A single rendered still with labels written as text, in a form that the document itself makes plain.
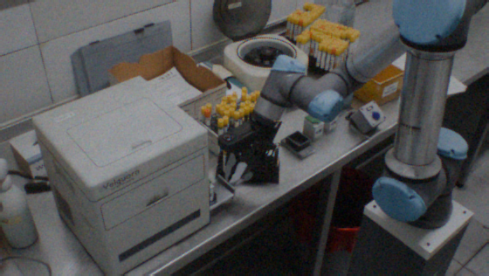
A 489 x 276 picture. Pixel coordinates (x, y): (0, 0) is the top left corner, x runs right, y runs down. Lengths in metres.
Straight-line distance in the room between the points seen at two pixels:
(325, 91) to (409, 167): 0.26
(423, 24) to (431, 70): 0.10
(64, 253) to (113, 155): 0.34
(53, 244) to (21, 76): 0.51
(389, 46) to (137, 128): 0.56
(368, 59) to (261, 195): 0.45
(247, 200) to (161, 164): 0.36
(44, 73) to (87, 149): 0.57
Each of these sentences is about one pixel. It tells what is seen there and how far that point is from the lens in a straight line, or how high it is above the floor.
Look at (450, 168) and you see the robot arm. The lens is 1.22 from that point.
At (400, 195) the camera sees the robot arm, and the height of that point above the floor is 1.10.
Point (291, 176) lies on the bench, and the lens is 1.42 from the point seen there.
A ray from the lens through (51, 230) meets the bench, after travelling 1.34.
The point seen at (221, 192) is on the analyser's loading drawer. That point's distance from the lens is 1.31.
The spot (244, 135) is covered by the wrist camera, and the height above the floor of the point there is 1.07.
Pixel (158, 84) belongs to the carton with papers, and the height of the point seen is 0.94.
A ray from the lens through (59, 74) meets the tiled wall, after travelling 1.62.
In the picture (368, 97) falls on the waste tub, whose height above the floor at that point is 0.91.
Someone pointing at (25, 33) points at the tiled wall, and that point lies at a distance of 1.53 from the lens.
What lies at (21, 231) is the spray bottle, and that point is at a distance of 1.28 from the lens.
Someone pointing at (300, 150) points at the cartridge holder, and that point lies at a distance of 1.49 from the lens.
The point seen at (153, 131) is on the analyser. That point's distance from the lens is 1.09.
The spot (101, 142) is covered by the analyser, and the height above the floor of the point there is 1.17.
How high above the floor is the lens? 1.85
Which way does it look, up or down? 39 degrees down
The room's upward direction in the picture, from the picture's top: 2 degrees clockwise
